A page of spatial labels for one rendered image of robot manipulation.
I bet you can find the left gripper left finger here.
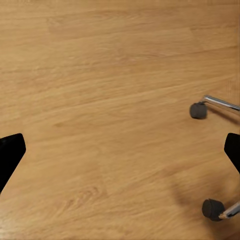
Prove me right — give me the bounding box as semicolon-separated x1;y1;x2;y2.
0;133;26;193

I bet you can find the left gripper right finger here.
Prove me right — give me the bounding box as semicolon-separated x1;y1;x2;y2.
224;132;240;173

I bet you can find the swivel chair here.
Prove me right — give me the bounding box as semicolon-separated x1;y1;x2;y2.
189;95;240;222

